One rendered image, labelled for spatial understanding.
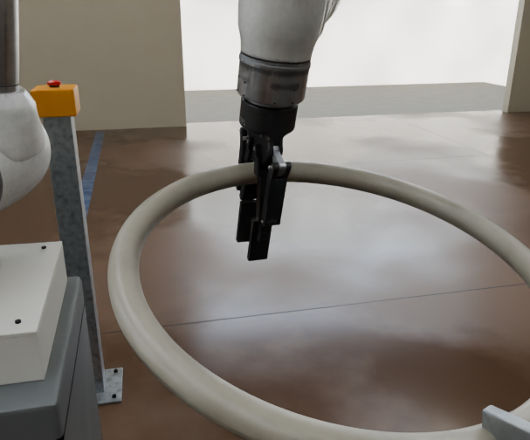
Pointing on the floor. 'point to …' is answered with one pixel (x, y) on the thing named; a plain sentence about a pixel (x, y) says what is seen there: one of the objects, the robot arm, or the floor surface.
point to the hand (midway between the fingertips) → (253, 230)
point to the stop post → (74, 218)
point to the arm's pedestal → (47, 388)
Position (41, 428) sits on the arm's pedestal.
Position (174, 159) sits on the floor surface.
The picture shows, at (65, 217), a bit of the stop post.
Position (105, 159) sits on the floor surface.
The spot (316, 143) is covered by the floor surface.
